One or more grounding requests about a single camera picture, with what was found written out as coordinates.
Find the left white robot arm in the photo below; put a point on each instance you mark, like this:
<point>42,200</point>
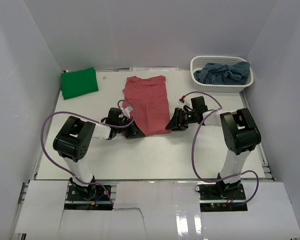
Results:
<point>74,138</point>

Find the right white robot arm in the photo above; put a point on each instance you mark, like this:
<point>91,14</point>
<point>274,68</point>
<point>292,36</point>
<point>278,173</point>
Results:
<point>240,133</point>

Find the blue t shirt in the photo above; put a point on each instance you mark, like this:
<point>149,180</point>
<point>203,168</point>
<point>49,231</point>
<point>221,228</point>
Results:
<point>223,74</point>

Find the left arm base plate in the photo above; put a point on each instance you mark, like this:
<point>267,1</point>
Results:
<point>96,200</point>

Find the white plastic basket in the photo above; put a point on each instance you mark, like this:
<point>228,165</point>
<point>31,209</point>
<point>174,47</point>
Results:
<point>199,62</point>

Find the red t shirt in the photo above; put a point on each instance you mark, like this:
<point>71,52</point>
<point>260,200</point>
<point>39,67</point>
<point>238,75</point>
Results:
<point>149,96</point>

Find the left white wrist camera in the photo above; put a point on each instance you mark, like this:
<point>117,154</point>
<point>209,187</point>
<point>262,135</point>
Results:
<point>126,111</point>

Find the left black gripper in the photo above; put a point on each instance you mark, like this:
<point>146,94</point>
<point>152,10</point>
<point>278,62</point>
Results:
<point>134,132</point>

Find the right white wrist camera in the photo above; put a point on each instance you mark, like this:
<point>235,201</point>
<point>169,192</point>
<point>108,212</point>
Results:
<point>184,103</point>

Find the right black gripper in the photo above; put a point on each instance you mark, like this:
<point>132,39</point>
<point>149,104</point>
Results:
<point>177,122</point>

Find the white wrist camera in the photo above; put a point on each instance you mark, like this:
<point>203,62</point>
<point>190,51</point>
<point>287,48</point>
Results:
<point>184,103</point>
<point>126,111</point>

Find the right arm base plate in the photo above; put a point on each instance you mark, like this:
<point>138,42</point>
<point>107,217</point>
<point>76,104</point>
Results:
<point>213,200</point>

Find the folded green t shirt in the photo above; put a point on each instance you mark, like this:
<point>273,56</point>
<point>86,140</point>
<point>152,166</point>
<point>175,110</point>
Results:
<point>78,83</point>

